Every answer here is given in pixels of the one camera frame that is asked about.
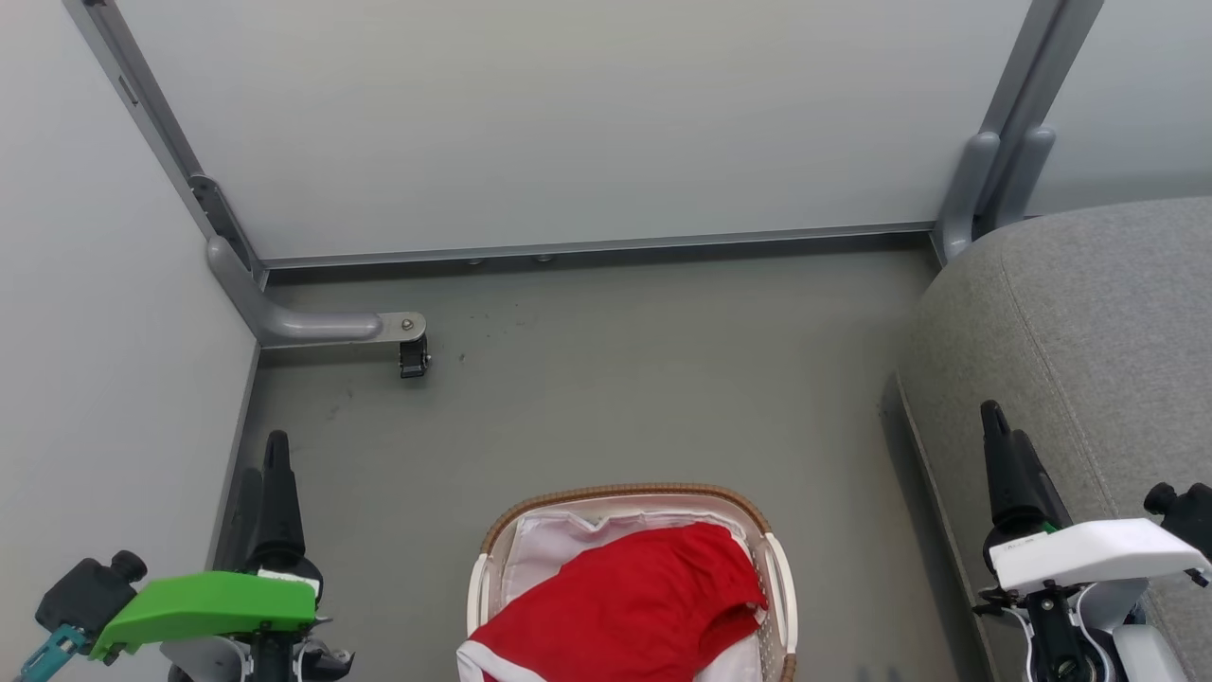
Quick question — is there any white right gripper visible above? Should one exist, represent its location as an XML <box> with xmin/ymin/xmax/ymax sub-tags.
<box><xmin>980</xmin><ymin>399</ymin><xmax>1212</xmax><ymax>596</ymax></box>

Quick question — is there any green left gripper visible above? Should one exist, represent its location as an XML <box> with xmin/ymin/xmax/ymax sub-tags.
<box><xmin>90</xmin><ymin>431</ymin><xmax>325</xmax><ymax>662</ymax></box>

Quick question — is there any red jersey with print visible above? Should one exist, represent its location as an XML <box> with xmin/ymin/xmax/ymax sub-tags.
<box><xmin>457</xmin><ymin>521</ymin><xmax>770</xmax><ymax>682</ymax></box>

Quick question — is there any grey fabric sofa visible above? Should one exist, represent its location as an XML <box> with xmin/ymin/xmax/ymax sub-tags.
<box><xmin>895</xmin><ymin>196</ymin><xmax>1212</xmax><ymax>682</ymax></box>

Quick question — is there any grey partition support foot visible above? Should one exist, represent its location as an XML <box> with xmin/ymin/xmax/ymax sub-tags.
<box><xmin>206</xmin><ymin>237</ymin><xmax>428</xmax><ymax>348</ymax></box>

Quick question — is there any wicker laundry basket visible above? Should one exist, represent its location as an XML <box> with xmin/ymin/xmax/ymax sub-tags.
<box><xmin>466</xmin><ymin>483</ymin><xmax>799</xmax><ymax>682</ymax></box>

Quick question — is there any grey double partition post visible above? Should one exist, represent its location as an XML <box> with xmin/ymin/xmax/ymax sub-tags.
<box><xmin>932</xmin><ymin>0</ymin><xmax>1105</xmax><ymax>267</ymax></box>

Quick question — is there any grey single partition post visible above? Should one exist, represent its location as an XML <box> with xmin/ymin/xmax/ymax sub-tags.
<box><xmin>62</xmin><ymin>0</ymin><xmax>268</xmax><ymax>285</ymax></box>

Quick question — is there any grey partition bottom rail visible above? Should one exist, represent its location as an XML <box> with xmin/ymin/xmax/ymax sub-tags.
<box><xmin>260</xmin><ymin>222</ymin><xmax>938</xmax><ymax>272</ymax></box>

